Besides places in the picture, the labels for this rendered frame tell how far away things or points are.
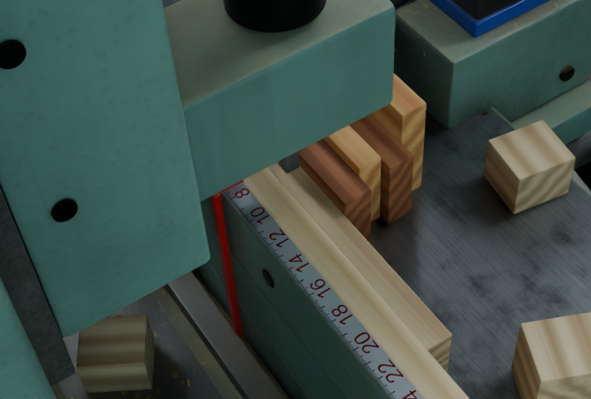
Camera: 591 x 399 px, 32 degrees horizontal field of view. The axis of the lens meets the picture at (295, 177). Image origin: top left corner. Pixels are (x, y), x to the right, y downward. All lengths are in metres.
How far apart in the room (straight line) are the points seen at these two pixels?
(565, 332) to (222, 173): 0.19
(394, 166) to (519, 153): 0.08
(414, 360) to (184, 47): 0.19
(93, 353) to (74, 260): 0.24
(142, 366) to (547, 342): 0.27
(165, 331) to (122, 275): 0.25
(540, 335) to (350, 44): 0.18
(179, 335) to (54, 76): 0.37
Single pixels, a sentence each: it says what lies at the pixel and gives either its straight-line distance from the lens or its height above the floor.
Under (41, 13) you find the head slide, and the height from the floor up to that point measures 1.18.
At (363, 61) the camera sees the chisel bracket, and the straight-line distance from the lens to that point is 0.52.
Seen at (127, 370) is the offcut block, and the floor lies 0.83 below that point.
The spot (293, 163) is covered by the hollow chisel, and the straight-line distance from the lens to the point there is 0.59.
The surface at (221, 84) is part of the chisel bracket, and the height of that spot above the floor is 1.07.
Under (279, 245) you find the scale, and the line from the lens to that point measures 0.55.
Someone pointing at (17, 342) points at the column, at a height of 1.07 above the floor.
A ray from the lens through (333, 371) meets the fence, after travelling 0.56.
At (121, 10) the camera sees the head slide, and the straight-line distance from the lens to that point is 0.37.
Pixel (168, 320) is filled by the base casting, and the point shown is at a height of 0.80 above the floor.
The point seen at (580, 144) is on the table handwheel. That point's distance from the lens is 0.80.
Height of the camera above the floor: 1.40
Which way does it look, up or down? 49 degrees down
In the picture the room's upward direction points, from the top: 4 degrees counter-clockwise
